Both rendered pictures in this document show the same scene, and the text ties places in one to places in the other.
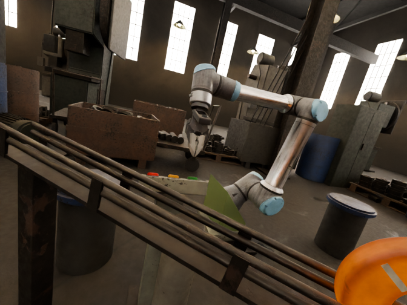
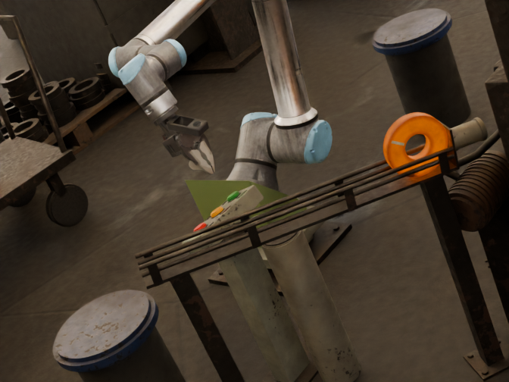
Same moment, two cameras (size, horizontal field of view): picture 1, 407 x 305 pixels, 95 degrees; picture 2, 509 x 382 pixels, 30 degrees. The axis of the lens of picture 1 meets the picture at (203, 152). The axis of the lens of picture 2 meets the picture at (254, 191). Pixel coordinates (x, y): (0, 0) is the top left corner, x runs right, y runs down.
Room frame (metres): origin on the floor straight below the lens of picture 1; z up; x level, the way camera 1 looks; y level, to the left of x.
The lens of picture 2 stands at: (-1.56, 0.83, 1.77)
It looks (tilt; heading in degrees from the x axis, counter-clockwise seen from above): 26 degrees down; 339
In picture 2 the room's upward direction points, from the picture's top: 24 degrees counter-clockwise
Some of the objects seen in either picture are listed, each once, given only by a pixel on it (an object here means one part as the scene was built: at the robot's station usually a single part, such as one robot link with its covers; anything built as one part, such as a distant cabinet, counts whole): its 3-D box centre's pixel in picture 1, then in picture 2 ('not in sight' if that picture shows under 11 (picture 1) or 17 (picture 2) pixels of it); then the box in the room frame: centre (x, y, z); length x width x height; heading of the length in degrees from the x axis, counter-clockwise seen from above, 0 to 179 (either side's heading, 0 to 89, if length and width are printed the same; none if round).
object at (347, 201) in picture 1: (340, 225); (425, 73); (1.39, -1.20, 0.22); 0.32 x 0.32 x 0.43
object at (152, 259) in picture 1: (160, 243); (256, 295); (0.66, 0.09, 0.31); 0.24 x 0.16 x 0.62; 108
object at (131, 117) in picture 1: (116, 133); not in sight; (2.36, 1.15, 0.33); 0.93 x 0.73 x 0.66; 115
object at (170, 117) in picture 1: (156, 121); not in sight; (4.10, 1.14, 0.38); 1.03 x 0.83 x 0.75; 111
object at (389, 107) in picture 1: (367, 131); not in sight; (6.93, -5.50, 1.36); 1.37 x 1.16 x 2.71; 8
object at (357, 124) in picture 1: (347, 147); not in sight; (3.68, -2.68, 0.75); 0.70 x 0.48 x 1.50; 108
